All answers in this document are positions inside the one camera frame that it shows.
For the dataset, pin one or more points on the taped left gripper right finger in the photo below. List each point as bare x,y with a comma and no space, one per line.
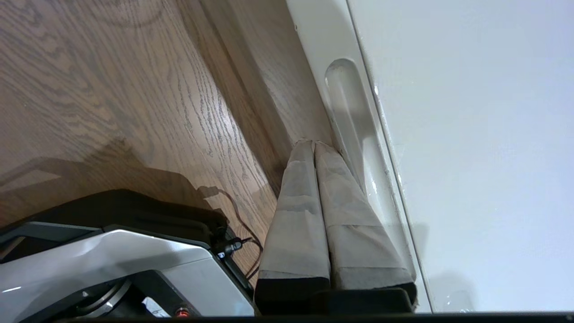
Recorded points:
358,242

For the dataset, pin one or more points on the glossy white low cabinet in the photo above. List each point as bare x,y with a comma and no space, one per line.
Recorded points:
471,134

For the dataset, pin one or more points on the silver black robot base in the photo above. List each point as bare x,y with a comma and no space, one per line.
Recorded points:
112,260

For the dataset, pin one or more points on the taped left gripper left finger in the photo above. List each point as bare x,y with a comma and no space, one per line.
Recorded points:
296,233

